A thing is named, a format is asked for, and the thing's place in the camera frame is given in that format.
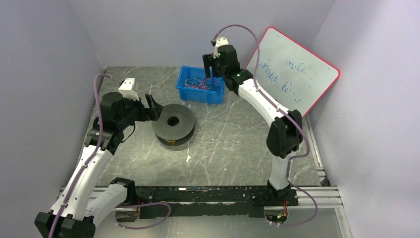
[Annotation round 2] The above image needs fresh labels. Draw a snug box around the grey perforated cable spool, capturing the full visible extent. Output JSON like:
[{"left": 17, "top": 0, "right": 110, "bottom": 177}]
[{"left": 152, "top": 104, "right": 195, "bottom": 147}]

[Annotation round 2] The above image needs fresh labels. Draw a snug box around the red cable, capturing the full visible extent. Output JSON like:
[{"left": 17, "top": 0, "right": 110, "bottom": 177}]
[{"left": 185, "top": 78, "right": 220, "bottom": 91}]

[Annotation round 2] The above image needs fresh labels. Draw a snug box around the blue plastic bin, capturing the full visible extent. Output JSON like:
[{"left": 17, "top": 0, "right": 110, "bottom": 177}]
[{"left": 175, "top": 66, "right": 225, "bottom": 105}]

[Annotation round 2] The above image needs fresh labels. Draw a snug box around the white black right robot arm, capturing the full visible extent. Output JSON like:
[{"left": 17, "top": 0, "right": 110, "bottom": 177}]
[{"left": 202, "top": 45, "right": 304, "bottom": 199}]

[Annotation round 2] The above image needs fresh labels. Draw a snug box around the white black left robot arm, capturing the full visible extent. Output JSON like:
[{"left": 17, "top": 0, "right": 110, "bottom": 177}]
[{"left": 35, "top": 92, "right": 164, "bottom": 238}]

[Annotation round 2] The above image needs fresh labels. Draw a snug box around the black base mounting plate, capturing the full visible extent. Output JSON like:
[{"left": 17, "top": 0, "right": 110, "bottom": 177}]
[{"left": 118, "top": 185, "right": 299, "bottom": 219}]

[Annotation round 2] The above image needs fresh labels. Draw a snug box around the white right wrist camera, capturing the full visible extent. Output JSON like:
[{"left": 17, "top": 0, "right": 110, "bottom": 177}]
[{"left": 211, "top": 37, "right": 229, "bottom": 59}]

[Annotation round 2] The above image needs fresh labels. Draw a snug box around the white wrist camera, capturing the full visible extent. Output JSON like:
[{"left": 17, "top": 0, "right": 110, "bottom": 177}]
[
  {"left": 118, "top": 78, "right": 140, "bottom": 101},
  {"left": 211, "top": 37, "right": 229, "bottom": 59}
]

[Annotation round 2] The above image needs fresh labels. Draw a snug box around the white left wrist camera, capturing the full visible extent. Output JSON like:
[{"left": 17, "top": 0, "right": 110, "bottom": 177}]
[{"left": 118, "top": 78, "right": 140, "bottom": 101}]

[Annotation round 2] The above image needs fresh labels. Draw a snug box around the white board red frame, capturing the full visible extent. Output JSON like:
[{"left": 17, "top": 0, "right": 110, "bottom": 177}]
[{"left": 246, "top": 26, "right": 340, "bottom": 117}]

